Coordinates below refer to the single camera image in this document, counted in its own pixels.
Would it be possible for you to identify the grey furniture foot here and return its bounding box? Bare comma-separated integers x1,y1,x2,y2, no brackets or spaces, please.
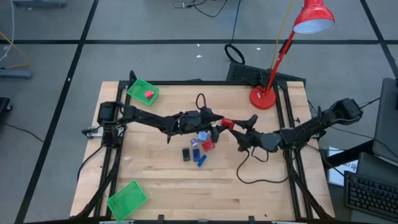
0,68,34,80
12,0,68,9

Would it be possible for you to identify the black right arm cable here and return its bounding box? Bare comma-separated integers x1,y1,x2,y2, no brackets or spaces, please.
235,146,290,185

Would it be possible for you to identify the black floor cable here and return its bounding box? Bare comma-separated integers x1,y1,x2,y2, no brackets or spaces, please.
172,0,229,18

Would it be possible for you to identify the red desk lamp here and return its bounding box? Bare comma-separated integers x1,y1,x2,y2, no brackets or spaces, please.
249,0,336,110

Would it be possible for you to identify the black hanging cable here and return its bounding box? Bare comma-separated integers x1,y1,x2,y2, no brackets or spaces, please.
224,0,246,65

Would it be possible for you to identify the black aluminium table frame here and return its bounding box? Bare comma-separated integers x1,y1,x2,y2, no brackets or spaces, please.
73,79,335,220

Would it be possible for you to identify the white floor cable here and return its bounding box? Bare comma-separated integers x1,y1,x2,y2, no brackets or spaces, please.
0,0,16,63

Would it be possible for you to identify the black desk bar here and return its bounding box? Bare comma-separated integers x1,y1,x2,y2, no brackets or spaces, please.
323,139,374,169

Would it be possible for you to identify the grey monitor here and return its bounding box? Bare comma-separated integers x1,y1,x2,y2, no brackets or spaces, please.
372,77,398,164

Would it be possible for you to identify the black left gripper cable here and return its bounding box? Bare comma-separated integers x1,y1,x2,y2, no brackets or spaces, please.
195,93,208,110

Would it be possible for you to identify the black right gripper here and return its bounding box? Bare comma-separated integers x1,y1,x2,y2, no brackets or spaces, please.
229,114,282,153

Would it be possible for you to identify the green plastic mesh basket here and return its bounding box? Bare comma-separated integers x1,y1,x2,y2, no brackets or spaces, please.
106,179,149,223
126,78,160,107

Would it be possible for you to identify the black computer keyboard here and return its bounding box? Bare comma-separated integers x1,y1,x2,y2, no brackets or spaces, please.
343,170,398,222

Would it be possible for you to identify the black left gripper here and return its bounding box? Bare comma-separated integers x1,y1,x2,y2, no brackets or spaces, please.
177,107,224,142

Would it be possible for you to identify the yellow hanging cable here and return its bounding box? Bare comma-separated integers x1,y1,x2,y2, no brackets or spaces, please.
270,0,295,69

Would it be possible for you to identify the black chair caster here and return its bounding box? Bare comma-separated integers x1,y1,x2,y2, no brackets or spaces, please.
0,96,13,121

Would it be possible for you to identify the black perforated panel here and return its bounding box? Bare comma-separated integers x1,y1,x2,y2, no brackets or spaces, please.
226,61,307,85

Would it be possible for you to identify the white printed paper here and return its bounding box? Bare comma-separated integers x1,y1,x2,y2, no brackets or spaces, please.
328,146,358,187

